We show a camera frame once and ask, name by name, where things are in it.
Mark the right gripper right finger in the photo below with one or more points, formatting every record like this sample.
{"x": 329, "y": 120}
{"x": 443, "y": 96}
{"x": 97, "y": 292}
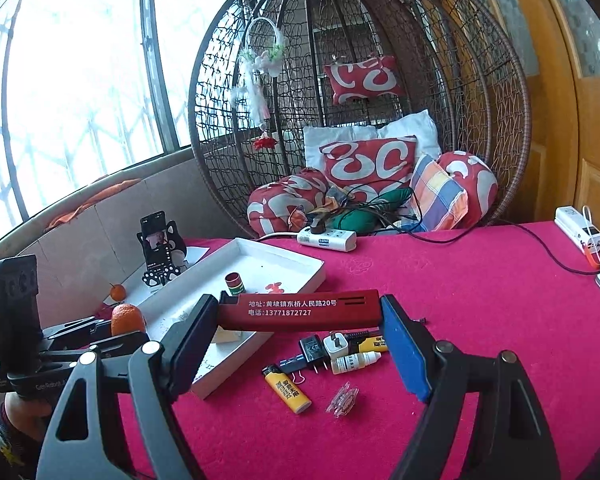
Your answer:
{"x": 510, "y": 438}

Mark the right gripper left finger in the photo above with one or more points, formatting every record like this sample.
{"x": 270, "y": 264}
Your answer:
{"x": 86, "y": 438}

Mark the orange mandarin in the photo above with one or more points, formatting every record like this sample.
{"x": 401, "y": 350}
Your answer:
{"x": 126, "y": 318}

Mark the white USB charger plug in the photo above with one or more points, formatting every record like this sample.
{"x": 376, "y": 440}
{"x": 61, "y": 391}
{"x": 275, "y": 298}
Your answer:
{"x": 336, "y": 345}

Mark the white dropper bottle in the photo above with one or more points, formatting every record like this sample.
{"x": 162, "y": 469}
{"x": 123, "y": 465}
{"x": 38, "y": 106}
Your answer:
{"x": 352, "y": 362}

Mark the red rectangular box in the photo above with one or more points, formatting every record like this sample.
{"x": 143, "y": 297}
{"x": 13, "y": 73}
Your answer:
{"x": 300, "y": 312}

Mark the plaid sleeve forearm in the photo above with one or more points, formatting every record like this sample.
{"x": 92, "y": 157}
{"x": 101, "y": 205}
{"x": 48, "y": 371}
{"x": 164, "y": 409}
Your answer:
{"x": 21, "y": 451}

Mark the left hand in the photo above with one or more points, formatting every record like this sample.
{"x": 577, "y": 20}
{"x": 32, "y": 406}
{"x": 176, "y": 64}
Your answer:
{"x": 27, "y": 416}

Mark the small mandarin on paper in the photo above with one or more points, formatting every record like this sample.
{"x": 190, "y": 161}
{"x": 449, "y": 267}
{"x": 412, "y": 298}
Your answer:
{"x": 117, "y": 293}

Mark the dark red small jar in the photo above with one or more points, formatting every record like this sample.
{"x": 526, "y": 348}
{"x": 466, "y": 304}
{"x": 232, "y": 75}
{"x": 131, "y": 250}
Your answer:
{"x": 234, "y": 284}

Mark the orange cloth on sill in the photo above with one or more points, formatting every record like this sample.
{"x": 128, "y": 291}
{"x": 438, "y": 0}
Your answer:
{"x": 112, "y": 190}

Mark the smartphone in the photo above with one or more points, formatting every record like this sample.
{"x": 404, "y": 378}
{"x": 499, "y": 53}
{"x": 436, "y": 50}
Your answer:
{"x": 155, "y": 243}

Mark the blue binder clip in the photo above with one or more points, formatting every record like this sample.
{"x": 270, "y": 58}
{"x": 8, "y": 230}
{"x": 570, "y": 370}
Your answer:
{"x": 293, "y": 367}

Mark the cat shaped phone stand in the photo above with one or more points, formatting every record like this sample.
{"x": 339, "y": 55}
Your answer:
{"x": 177, "y": 246}

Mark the yellow lighter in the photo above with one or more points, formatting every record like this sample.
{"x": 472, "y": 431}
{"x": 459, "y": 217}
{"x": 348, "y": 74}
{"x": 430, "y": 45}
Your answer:
{"x": 372, "y": 344}
{"x": 286, "y": 390}

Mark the white cardboard tray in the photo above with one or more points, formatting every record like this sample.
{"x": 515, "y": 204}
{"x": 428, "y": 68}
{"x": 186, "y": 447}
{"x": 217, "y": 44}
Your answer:
{"x": 250, "y": 277}

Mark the black power adapter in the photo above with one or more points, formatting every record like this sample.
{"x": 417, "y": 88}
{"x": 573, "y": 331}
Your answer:
{"x": 313, "y": 352}

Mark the black red pen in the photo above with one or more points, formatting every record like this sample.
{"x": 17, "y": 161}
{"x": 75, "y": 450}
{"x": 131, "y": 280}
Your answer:
{"x": 363, "y": 334}

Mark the clear plastic clip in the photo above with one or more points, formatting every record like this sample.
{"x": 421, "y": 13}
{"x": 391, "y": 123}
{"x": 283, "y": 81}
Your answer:
{"x": 343, "y": 401}

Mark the red white seat cushion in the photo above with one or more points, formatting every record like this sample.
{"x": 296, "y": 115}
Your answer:
{"x": 310, "y": 199}

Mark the white power strip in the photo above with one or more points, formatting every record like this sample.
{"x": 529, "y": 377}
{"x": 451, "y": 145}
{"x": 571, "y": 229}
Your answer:
{"x": 578, "y": 225}
{"x": 330, "y": 239}

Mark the plaid checkered cushion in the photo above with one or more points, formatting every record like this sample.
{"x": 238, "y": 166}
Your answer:
{"x": 438, "y": 202}

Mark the green pouch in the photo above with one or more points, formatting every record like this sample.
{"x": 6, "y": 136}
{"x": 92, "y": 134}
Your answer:
{"x": 365, "y": 217}

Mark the red white square cushion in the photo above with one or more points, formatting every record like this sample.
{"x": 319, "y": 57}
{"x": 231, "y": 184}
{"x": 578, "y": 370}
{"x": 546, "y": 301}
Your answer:
{"x": 370, "y": 168}

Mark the wooden glass door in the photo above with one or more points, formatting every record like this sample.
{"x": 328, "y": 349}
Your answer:
{"x": 558, "y": 43}

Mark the white feather dreamcatcher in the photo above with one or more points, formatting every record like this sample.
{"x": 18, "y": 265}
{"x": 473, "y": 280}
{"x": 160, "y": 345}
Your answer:
{"x": 269, "y": 63}

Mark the wicker hanging egg chair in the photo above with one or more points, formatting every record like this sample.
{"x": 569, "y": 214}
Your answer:
{"x": 454, "y": 60}

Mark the red white headrest pillow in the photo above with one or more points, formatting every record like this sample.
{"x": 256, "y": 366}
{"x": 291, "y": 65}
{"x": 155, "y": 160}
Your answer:
{"x": 378, "y": 76}

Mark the left tracking camera module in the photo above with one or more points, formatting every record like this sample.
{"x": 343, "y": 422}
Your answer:
{"x": 12, "y": 309}

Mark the window frame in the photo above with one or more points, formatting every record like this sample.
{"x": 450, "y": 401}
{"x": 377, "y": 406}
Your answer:
{"x": 88, "y": 88}

